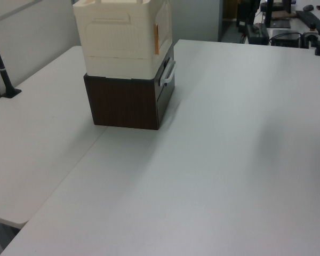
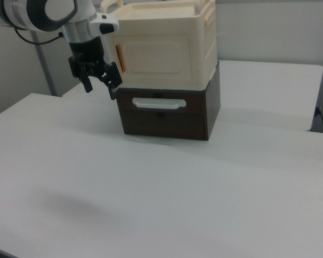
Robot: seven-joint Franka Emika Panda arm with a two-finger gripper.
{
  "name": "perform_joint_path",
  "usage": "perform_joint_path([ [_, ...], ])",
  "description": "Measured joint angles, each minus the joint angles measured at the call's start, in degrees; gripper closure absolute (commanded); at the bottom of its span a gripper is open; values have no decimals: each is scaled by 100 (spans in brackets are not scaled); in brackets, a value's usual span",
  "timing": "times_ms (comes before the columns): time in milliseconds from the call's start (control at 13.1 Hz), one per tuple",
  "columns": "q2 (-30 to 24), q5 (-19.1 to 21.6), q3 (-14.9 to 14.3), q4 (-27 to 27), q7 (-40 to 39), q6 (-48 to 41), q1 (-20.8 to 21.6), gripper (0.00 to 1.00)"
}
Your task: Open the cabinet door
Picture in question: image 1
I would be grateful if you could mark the cream cabinet door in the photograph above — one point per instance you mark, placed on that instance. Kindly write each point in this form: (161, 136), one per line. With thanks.
(164, 24)

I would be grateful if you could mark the dark wood drawer unit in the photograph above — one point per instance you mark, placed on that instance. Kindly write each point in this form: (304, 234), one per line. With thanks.
(122, 104)

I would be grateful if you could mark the grey partition panel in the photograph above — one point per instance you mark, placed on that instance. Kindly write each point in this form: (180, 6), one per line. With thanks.
(197, 18)

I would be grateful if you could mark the dark green box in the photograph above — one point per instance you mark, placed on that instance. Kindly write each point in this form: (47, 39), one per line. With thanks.
(257, 34)

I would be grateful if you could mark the black computer box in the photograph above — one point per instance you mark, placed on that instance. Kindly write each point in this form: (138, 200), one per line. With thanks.
(285, 38)

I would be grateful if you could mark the black monitor stand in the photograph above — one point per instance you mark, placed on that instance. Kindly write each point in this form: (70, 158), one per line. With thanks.
(272, 16)

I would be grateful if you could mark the black keyboard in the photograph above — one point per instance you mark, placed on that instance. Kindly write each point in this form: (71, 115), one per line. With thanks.
(310, 18)

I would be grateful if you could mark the black computer mouse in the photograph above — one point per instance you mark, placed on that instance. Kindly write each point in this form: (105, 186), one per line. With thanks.
(308, 8)

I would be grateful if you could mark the black camera stand pole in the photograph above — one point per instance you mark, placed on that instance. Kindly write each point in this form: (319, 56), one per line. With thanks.
(1, 69)

